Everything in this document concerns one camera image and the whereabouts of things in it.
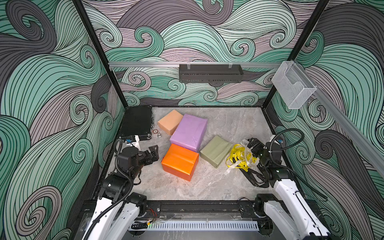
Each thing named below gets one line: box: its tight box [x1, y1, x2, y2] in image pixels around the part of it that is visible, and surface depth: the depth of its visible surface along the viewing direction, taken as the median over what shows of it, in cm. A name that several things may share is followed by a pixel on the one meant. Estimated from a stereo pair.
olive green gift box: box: [200, 135, 233, 168], surface depth 91 cm
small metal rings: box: [152, 129, 162, 138], surface depth 106 cm
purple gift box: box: [170, 113, 208, 153], surface depth 90 cm
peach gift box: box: [157, 109, 184, 136], surface depth 108 cm
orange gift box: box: [161, 143, 200, 182], surface depth 83 cm
